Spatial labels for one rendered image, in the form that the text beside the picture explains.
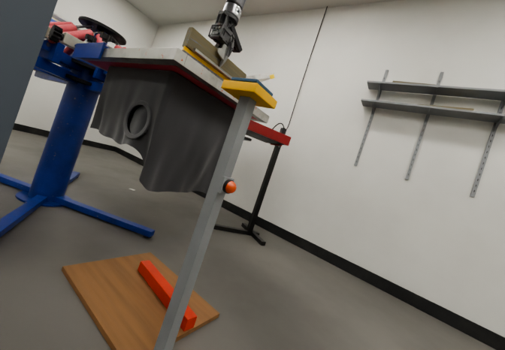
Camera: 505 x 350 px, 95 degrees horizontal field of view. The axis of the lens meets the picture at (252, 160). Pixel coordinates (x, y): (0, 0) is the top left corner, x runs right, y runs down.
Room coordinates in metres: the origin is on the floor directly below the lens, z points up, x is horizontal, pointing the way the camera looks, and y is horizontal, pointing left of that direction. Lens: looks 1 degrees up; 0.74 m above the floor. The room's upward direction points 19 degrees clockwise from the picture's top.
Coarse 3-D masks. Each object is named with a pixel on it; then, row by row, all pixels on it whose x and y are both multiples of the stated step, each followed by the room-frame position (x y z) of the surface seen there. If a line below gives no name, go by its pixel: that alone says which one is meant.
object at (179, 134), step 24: (168, 96) 0.79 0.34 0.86; (192, 96) 0.86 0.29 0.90; (168, 120) 0.82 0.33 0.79; (192, 120) 0.90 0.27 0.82; (216, 120) 1.00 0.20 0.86; (168, 144) 0.85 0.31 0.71; (192, 144) 0.94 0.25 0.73; (216, 144) 1.05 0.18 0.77; (144, 168) 0.80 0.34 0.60; (168, 168) 0.88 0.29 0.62; (192, 168) 0.97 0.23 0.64
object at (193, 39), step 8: (192, 32) 0.84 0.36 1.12; (184, 40) 0.85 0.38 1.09; (192, 40) 0.85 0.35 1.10; (200, 40) 0.88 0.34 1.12; (192, 48) 0.86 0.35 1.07; (200, 48) 0.89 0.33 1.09; (208, 48) 0.92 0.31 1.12; (216, 48) 0.95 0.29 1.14; (208, 56) 0.93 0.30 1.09; (216, 56) 0.96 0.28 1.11; (216, 64) 0.97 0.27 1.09; (224, 64) 1.00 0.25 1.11; (232, 64) 1.04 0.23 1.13; (232, 72) 1.05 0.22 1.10; (240, 72) 1.10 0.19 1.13
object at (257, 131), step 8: (248, 128) 2.07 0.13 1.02; (256, 128) 2.10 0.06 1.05; (264, 128) 2.14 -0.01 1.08; (256, 136) 2.34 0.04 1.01; (264, 136) 2.17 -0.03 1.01; (272, 136) 2.19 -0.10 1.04; (280, 136) 2.22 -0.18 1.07; (288, 136) 2.26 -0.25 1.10; (272, 144) 2.53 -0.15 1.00; (280, 144) 2.35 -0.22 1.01; (288, 144) 2.27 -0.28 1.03
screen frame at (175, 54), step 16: (112, 48) 0.90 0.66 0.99; (128, 48) 0.83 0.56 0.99; (144, 48) 0.77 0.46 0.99; (160, 48) 0.72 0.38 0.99; (176, 48) 0.67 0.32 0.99; (160, 64) 0.76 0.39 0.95; (176, 64) 0.71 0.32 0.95; (192, 64) 0.73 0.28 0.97; (208, 80) 0.79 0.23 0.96; (224, 96) 0.91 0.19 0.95; (256, 112) 1.06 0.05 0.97
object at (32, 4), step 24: (0, 0) 0.40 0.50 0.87; (24, 0) 0.42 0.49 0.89; (48, 0) 0.45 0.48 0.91; (0, 24) 0.41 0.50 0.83; (24, 24) 0.43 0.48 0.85; (48, 24) 0.46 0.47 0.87; (0, 48) 0.41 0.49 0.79; (24, 48) 0.44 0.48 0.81; (0, 72) 0.42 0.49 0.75; (24, 72) 0.45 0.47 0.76; (0, 96) 0.43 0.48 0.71; (0, 120) 0.44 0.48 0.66; (0, 144) 0.45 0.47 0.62
